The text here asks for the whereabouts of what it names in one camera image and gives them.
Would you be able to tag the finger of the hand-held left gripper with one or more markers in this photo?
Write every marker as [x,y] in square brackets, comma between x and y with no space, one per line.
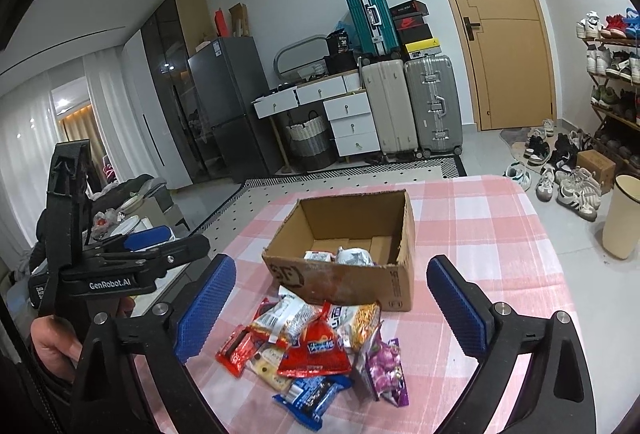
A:
[147,238]
[180,254]

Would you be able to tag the plain black shoebox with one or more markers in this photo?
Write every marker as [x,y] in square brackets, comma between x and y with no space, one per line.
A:
[414,34]

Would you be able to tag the yellow black shoebox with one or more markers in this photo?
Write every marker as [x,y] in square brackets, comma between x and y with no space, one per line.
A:
[422,48]

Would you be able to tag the purple snack packet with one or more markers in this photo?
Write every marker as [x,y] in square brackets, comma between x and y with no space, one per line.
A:
[385,371]

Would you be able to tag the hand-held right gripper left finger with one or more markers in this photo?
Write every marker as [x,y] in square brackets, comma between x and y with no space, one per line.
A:
[207,309]

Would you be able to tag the white red snack packet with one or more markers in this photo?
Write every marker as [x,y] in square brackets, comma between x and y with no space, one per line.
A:
[320,256]

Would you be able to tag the red black shoebox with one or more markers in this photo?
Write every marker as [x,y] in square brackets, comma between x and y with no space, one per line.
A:
[410,22]

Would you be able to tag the small cardboard box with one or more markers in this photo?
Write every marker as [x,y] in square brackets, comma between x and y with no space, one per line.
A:
[595,172]

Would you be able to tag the silver snack packet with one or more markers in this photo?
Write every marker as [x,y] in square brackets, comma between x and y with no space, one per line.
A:
[352,256]

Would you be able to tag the white orange snack packet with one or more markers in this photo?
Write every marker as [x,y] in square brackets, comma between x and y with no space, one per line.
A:
[285,319]

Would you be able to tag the narrow cardboard box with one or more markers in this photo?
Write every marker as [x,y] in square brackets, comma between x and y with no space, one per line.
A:
[239,20]

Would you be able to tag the silver suitcase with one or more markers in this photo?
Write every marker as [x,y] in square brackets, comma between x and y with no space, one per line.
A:
[432,104]

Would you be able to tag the blue plastic bag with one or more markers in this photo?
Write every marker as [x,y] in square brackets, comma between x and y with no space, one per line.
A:
[344,28]

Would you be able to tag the dark cloth pile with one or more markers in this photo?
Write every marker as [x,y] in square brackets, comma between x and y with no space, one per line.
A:
[130,189]

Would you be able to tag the tan wooden door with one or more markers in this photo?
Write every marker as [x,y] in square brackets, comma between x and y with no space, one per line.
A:
[500,64]

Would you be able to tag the white drawer desk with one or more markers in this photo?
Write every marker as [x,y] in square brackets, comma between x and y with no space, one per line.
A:
[350,114]

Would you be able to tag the woven laundry basket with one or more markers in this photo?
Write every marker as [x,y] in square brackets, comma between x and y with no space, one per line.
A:
[310,144]

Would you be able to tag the grey refrigerator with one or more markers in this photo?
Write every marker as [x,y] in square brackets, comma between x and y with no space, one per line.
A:
[230,99]

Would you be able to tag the flat black shoebox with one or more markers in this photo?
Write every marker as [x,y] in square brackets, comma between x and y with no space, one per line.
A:
[407,9]

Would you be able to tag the grey door mat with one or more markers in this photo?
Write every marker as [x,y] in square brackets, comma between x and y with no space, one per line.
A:
[515,139]

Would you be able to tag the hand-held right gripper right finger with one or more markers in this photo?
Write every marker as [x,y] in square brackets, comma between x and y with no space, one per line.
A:
[457,309]

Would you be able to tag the wooden shoe rack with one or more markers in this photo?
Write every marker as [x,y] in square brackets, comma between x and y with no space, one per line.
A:
[615,114]

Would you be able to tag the cream waste bin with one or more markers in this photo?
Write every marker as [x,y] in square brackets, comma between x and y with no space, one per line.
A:
[622,219]

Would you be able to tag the red chocolate bar wrapper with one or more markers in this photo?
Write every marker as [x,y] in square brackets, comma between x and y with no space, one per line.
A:
[235,351]

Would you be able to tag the beige suitcase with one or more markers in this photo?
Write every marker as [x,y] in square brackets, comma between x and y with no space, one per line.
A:
[387,109]

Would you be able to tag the dark glass cabinet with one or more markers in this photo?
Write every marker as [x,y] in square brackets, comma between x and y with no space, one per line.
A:
[170,79]

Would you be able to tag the orange noodle snack packet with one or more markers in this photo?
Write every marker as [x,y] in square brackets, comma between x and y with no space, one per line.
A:
[357,326]

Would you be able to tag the grey box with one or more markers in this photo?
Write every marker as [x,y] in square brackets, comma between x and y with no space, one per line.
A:
[167,214]

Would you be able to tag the red triangular snack bag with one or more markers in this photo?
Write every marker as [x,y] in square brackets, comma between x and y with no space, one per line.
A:
[312,349]

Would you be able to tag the red garment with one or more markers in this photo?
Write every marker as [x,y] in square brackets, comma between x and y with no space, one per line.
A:
[108,170]

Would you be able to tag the cream snack packet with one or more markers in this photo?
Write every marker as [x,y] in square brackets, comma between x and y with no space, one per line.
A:
[270,366]

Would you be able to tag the person's left forearm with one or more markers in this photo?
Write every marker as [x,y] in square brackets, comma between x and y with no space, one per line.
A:
[35,394]

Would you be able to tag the blue snack packet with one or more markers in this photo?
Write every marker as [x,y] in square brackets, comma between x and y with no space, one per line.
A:
[312,396]

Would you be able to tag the teal suitcase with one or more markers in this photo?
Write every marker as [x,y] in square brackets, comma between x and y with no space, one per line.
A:
[367,14]

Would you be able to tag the black printed paper bag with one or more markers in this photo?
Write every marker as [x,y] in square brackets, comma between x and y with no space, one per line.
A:
[340,44]

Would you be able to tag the red paper bag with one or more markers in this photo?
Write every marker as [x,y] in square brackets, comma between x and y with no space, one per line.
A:
[223,24]

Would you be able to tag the white sheer curtain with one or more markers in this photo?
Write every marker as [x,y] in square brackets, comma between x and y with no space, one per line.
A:
[30,139]

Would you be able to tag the brown cardboard box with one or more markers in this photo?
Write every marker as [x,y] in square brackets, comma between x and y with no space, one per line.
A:
[350,284]

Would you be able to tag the tan curtain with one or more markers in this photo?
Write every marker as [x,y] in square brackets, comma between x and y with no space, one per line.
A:
[82,129]

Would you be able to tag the person's left hand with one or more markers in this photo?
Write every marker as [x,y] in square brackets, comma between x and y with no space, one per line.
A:
[50,339]

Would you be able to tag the scattered sneakers group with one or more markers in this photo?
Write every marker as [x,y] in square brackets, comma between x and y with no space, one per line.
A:
[565,179]

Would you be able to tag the oval mirror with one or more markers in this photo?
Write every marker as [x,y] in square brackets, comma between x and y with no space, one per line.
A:
[300,54]

